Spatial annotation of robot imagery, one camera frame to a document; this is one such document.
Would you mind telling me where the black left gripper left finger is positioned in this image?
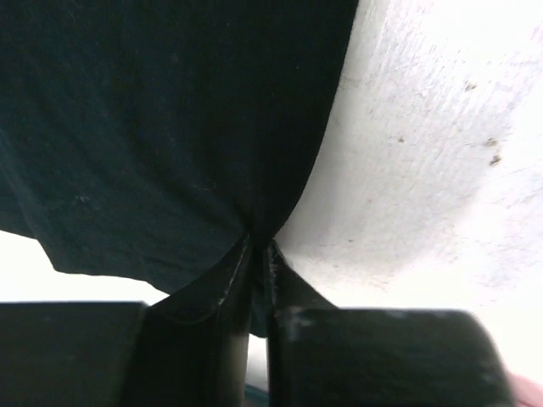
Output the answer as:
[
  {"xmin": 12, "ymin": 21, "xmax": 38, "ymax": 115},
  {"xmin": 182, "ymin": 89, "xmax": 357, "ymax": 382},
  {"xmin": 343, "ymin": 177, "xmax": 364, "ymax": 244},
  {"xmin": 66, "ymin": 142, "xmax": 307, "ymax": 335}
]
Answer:
[{"xmin": 120, "ymin": 237, "xmax": 252, "ymax": 406}]

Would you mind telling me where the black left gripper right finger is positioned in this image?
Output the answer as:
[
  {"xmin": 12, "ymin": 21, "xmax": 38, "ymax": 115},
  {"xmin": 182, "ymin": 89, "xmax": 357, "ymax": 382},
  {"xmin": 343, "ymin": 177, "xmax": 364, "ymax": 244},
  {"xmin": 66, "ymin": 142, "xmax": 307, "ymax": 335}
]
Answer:
[{"xmin": 265, "ymin": 244, "xmax": 513, "ymax": 406}]

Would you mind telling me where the black t shirt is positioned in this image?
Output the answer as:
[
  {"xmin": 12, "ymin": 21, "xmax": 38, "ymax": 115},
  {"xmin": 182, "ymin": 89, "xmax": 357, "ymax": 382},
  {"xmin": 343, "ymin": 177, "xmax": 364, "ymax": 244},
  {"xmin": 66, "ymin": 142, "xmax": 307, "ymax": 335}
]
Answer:
[{"xmin": 0, "ymin": 0, "xmax": 361, "ymax": 338}]

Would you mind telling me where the pink t shirt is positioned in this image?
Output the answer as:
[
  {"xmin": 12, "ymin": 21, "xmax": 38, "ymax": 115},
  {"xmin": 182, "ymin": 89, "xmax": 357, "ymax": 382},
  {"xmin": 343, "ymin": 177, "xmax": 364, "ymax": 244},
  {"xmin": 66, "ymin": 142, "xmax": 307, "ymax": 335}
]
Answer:
[{"xmin": 507, "ymin": 373, "xmax": 543, "ymax": 407}]

